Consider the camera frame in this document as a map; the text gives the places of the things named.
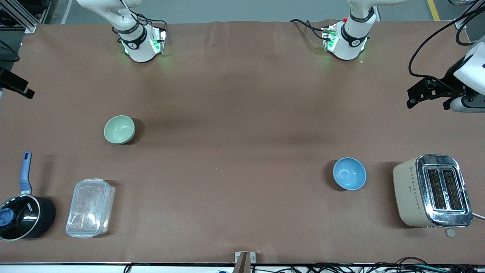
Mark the green ceramic bowl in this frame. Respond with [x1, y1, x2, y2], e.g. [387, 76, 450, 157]
[104, 115, 136, 145]

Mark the black saucepan with blue handle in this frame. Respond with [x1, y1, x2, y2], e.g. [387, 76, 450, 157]
[0, 152, 56, 242]

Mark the clear plastic lidded food container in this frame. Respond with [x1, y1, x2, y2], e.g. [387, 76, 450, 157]
[66, 179, 115, 239]

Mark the brown table cover sheet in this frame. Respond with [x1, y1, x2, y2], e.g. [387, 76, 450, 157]
[0, 21, 485, 265]

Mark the blue ceramic bowl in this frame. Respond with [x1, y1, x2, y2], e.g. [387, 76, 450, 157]
[333, 157, 367, 190]

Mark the aluminium camera mount post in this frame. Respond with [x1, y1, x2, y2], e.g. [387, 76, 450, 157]
[235, 252, 256, 273]

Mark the beige chrome two-slot toaster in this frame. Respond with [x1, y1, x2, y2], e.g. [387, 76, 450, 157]
[393, 154, 474, 238]

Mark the long black gripper cable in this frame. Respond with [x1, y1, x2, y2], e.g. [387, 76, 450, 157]
[408, 2, 485, 93]

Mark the black arm base cable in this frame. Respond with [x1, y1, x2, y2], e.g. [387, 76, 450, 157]
[135, 14, 168, 33]
[290, 19, 327, 41]

